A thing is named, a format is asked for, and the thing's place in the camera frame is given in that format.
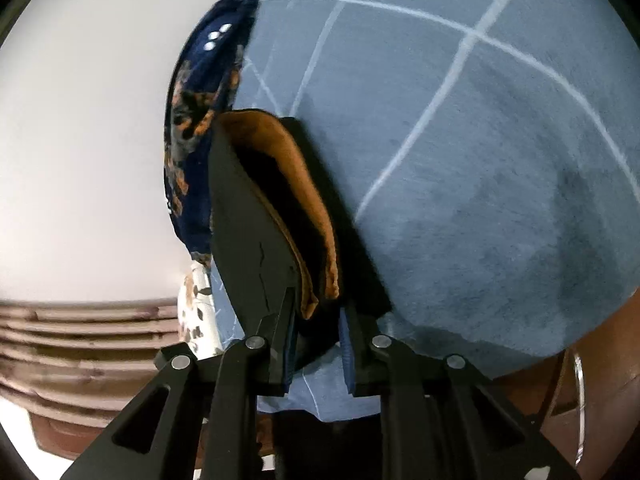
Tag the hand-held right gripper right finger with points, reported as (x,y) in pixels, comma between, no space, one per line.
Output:
(348,360)

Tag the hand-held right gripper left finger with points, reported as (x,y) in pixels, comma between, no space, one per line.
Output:
(286,360)

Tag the black pants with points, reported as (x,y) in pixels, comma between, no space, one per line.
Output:
(250,210)

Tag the white floral quilt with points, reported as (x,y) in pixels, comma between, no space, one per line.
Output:
(192,310)

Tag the brown wooden headboard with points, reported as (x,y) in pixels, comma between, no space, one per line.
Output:
(75,355)

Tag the blue grid bedsheet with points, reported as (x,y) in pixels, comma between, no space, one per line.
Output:
(450,160)

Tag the navy dog print blanket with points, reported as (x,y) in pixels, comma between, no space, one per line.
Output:
(200,85)

